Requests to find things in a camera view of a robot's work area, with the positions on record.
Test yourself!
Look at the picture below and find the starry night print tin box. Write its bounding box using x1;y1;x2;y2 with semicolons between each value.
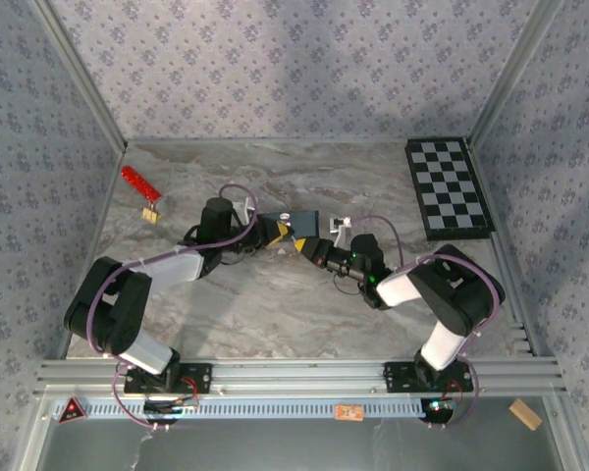
257;209;321;237

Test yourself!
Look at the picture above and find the red glitter tube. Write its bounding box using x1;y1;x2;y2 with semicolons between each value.
121;165;164;203

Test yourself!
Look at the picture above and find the black and grey checkerboard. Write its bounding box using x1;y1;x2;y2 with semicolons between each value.
404;137;497;241

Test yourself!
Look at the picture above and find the round black LED board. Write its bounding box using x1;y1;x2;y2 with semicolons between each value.
418;396;456;426

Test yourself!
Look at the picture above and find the black left connector board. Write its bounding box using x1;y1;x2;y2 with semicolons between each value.
143;399;200;424

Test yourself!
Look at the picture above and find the wooden block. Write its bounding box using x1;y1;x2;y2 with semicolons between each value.
508;397;544;432

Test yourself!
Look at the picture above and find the red triangle warning sticker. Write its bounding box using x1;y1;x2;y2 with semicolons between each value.
54;395;88;424

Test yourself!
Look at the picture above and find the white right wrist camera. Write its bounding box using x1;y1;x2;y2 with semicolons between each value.
327;215;355;246

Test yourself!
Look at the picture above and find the aluminium front rail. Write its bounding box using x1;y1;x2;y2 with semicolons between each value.
33;357;568;394

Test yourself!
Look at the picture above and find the aluminium side rail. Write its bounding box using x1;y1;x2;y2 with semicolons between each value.
57;145;130;360
470;141;542;355

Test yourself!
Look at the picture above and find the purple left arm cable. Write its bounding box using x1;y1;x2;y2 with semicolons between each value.
85;183;259;433

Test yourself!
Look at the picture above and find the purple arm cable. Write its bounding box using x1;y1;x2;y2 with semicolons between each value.
350;214;505;431
85;183;259;433

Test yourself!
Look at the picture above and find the slotted grey cable duct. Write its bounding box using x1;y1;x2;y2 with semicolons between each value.
53;397;426;421

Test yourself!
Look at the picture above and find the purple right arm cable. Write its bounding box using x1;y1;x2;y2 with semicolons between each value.
350;214;505;431

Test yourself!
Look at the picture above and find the aluminium frame post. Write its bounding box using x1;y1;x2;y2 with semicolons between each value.
28;0;130;151
469;0;566;146

